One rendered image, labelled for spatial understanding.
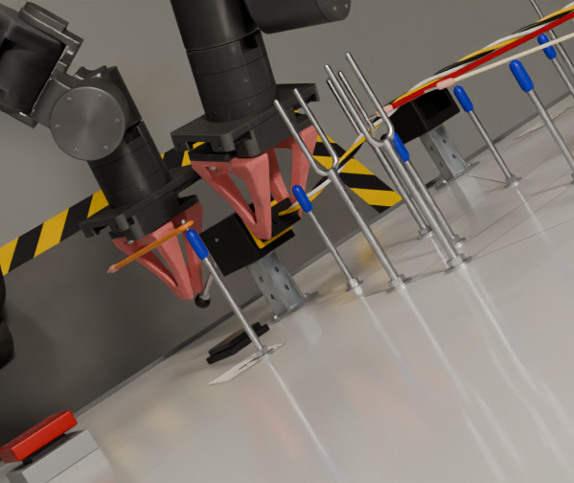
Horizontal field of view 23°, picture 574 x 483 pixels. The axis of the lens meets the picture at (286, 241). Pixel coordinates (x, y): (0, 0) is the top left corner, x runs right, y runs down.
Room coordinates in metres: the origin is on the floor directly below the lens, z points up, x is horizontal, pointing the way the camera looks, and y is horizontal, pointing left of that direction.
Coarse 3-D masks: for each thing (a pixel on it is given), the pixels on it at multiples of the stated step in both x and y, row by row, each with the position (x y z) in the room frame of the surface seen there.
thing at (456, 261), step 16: (352, 64) 0.61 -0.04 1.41; (336, 80) 0.60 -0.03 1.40; (368, 96) 0.60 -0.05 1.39; (352, 112) 0.58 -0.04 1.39; (384, 112) 0.59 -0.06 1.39; (384, 144) 0.57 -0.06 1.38; (400, 160) 0.57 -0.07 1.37; (416, 192) 0.55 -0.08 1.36; (432, 224) 0.54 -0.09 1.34; (448, 240) 0.53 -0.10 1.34; (448, 256) 0.53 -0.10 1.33; (464, 256) 0.53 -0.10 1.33; (448, 272) 0.52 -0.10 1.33
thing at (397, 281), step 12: (300, 96) 0.64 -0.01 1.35; (288, 120) 0.63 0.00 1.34; (312, 120) 0.63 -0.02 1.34; (324, 132) 0.63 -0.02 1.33; (300, 144) 0.61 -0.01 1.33; (324, 144) 0.62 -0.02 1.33; (336, 156) 0.61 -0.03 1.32; (312, 168) 0.60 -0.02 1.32; (336, 168) 0.61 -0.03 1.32; (336, 180) 0.60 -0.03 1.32; (348, 192) 0.60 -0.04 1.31; (348, 204) 0.59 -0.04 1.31; (360, 216) 0.58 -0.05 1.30; (360, 228) 0.58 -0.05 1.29; (372, 240) 0.57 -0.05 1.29; (384, 252) 0.57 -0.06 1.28; (384, 264) 0.56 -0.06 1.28; (396, 276) 0.56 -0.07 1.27; (396, 288) 0.55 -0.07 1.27
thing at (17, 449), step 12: (48, 420) 0.55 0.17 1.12; (60, 420) 0.54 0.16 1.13; (72, 420) 0.54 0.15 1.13; (24, 432) 0.55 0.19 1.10; (36, 432) 0.53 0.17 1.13; (48, 432) 0.53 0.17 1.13; (60, 432) 0.53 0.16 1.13; (12, 444) 0.53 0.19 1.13; (24, 444) 0.52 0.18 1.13; (36, 444) 0.52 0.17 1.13; (48, 444) 0.53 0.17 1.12; (0, 456) 0.54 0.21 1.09; (12, 456) 0.52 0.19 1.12; (24, 456) 0.51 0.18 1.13; (36, 456) 0.52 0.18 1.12
